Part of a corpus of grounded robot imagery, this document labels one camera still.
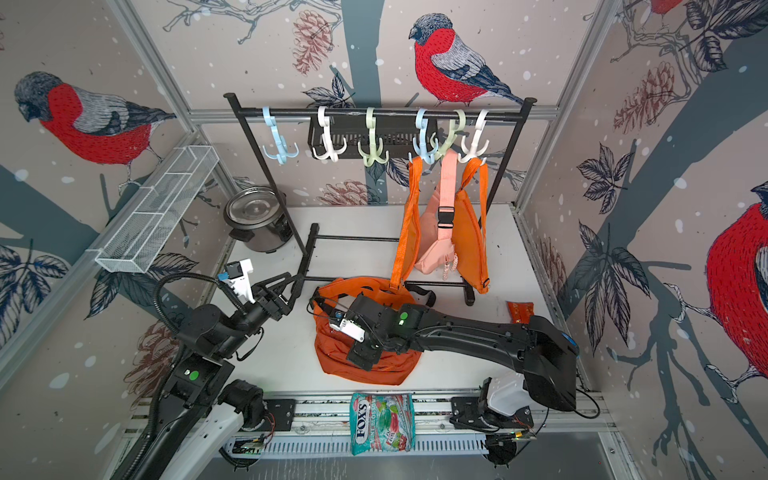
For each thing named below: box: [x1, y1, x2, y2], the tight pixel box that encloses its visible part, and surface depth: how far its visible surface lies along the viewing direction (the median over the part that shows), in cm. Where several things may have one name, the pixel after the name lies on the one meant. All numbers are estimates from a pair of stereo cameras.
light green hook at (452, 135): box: [430, 109, 466, 160], surface depth 66 cm
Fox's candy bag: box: [349, 393, 417, 456], surface depth 72 cm
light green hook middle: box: [358, 107, 390, 167], surface depth 69 cm
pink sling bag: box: [414, 149, 459, 280], surface depth 82 cm
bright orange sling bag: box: [452, 158, 490, 295], surface depth 86 cm
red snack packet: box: [506, 300, 534, 324], surface depth 92 cm
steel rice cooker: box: [224, 186, 293, 253], surface depth 101 cm
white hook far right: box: [458, 109, 490, 166], surface depth 68 cm
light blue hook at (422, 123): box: [413, 108, 439, 165], surface depth 68 cm
